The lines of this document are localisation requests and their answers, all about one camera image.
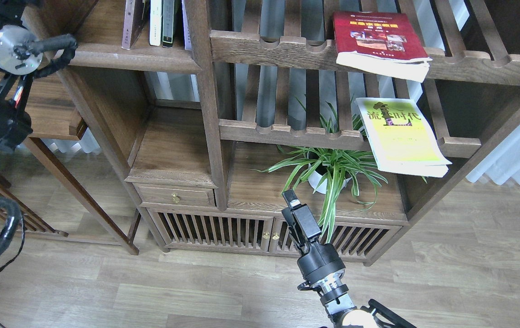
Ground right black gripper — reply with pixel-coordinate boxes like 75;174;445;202
281;190;321;256

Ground yellow green book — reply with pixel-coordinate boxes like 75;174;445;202
354;97;451;177

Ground dark brown book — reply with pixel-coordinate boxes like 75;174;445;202
121;0;150;50

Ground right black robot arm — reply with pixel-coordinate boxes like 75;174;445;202
281;190;413;328

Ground white plant pot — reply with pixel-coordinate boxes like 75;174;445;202
308;165;353;195

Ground green spider plant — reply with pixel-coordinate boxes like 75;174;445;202
255;98;428;244

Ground dark wooden bookshelf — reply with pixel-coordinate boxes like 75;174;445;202
24;0;520;266

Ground red book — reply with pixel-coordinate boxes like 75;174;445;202
333;11;431;83

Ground pale upright book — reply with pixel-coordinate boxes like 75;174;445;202
181;0;193;51

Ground dark green upright book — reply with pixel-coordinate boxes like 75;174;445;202
161;0;181;47

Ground white upright book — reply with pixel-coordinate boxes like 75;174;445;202
149;0;163;46

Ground wooden side table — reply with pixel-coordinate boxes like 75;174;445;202
0;74;141;256

